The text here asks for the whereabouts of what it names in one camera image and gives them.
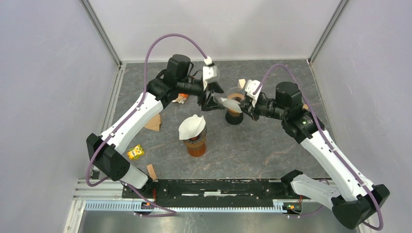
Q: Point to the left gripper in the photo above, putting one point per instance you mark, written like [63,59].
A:
[211,103]

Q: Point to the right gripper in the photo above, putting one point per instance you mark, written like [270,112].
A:
[246,106]

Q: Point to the clear glass dripper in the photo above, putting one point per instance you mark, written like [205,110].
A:
[236,93]

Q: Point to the dark red black dripper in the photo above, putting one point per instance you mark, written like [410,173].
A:
[234,120]

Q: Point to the white paper coffee filter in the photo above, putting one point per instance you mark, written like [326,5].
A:
[191,127]

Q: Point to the dark glass dripper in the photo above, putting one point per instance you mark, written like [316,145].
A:
[199,138]

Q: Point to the single brown paper filter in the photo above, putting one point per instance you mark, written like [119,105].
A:
[154,123]

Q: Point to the wooden ring holder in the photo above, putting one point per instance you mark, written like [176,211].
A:
[233,113]

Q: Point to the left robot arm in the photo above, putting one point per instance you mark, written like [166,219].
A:
[105,150]

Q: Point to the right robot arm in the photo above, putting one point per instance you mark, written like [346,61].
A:
[355,198]

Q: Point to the coffee filter box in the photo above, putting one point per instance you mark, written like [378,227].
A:
[183,95]

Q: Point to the brown paper coffee filters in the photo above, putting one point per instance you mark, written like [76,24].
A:
[179,100]

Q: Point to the amber glass carafe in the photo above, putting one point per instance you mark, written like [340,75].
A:
[195,149]

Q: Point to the yellow toy figure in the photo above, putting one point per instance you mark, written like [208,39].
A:
[135,152]

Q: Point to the wooden rectangular block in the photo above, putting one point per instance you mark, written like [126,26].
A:
[152,173]

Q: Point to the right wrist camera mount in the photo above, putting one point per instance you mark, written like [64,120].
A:
[252,89]

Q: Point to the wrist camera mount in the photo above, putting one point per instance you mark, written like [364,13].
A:
[252,89]
[210,72]

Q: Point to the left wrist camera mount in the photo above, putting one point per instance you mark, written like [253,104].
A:
[210,72]

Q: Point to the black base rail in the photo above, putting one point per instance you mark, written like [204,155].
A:
[215,193]

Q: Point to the white slotted cable duct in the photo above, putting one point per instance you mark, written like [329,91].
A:
[141,206]

